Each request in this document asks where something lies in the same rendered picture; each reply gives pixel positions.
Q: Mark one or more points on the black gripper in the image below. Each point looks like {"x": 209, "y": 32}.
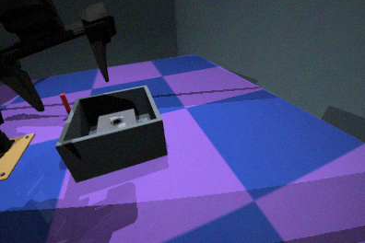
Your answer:
{"x": 39, "y": 32}

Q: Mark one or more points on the dark red peg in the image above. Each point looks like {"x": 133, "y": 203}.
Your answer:
{"x": 63, "y": 98}

